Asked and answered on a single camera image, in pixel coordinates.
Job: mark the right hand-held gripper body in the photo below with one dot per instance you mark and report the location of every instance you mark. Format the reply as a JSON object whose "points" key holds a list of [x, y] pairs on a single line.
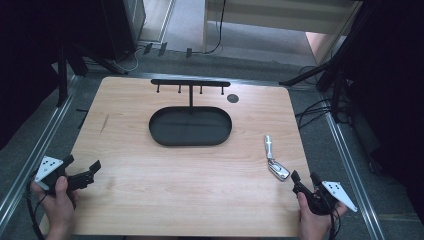
{"points": [[328, 196]]}

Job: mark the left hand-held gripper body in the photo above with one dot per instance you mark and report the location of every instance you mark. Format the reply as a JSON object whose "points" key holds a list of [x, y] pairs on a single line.
{"points": [[49, 168]]}

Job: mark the black key rack with tray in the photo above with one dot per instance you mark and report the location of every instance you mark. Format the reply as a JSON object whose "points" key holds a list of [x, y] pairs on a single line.
{"points": [[190, 126]]}

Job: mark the person's right hand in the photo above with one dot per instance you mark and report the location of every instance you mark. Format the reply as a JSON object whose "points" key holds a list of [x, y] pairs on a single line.
{"points": [[313, 225]]}

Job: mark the person's left hand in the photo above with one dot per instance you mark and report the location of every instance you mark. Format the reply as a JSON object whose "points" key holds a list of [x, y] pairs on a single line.
{"points": [[59, 210]]}

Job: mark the black metal tripod stand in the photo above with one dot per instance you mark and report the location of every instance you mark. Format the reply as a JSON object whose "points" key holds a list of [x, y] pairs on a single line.
{"points": [[62, 80], [335, 66]]}

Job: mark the black round table grommet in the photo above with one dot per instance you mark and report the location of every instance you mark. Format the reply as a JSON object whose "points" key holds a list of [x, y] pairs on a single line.
{"points": [[232, 98]]}

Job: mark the dark cabinet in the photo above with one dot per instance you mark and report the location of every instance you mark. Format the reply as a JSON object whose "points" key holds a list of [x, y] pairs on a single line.
{"points": [[123, 23]]}

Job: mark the metal floor rail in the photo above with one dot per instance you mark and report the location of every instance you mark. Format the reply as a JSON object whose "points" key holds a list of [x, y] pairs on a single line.
{"points": [[36, 153], [353, 173]]}

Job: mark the small black floor bracket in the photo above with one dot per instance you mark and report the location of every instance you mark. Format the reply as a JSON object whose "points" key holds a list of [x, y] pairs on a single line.
{"points": [[162, 49], [148, 48], [189, 52]]}

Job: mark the white table frame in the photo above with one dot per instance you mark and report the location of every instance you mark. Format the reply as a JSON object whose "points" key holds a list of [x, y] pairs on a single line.
{"points": [[266, 13]]}

